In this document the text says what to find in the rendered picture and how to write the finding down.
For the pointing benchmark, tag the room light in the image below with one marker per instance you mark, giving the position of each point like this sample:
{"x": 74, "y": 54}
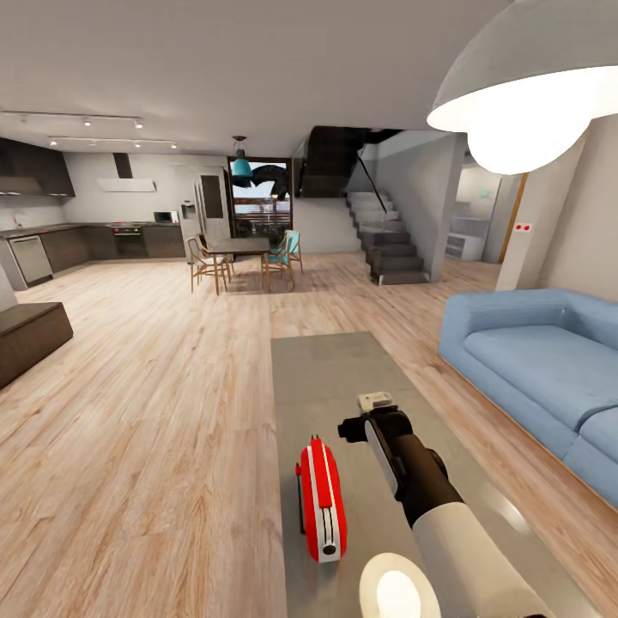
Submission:
{"x": 532, "y": 38}
{"x": 241, "y": 167}

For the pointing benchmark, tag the door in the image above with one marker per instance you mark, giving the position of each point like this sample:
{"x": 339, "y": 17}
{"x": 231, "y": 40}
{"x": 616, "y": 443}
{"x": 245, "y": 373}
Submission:
{"x": 514, "y": 215}

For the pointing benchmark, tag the dishwasher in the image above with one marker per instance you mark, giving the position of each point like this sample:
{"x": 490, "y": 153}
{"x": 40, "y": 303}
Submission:
{"x": 31, "y": 258}

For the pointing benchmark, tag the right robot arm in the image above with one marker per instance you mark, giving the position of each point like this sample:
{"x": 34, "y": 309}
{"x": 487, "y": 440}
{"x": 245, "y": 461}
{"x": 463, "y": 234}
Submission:
{"x": 470, "y": 579}

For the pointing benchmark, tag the radio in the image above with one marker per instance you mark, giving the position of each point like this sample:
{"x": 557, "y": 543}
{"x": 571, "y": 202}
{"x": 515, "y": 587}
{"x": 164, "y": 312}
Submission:
{"x": 322, "y": 517}

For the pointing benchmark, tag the breakfast table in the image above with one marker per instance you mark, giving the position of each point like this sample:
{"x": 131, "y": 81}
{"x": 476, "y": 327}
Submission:
{"x": 237, "y": 247}

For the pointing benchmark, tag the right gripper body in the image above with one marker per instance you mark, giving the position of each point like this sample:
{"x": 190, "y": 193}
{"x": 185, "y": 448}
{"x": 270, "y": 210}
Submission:
{"x": 354, "y": 429}

